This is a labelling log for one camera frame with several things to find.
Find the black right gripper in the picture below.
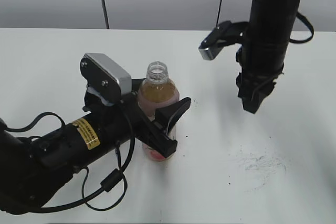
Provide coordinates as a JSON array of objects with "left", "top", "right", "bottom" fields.
[{"left": 235, "top": 47, "right": 286, "bottom": 115}]

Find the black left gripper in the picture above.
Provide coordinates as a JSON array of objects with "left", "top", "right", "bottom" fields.
[{"left": 83, "top": 78, "right": 191, "bottom": 158}]

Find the peach oolong tea bottle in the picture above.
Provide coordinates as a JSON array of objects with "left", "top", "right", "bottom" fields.
[{"left": 137, "top": 61, "right": 181, "bottom": 161}]

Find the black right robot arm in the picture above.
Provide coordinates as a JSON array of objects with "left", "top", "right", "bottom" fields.
[{"left": 236, "top": 0, "right": 301, "bottom": 113}]

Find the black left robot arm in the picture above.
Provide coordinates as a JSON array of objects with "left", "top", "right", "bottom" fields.
[{"left": 1, "top": 87, "right": 191, "bottom": 215}]

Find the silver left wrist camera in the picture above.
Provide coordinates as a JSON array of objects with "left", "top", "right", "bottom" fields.
[{"left": 80, "top": 53, "right": 132, "bottom": 106}]

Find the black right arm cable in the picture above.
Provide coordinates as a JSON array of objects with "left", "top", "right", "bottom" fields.
[{"left": 288, "top": 11, "right": 315, "bottom": 44}]

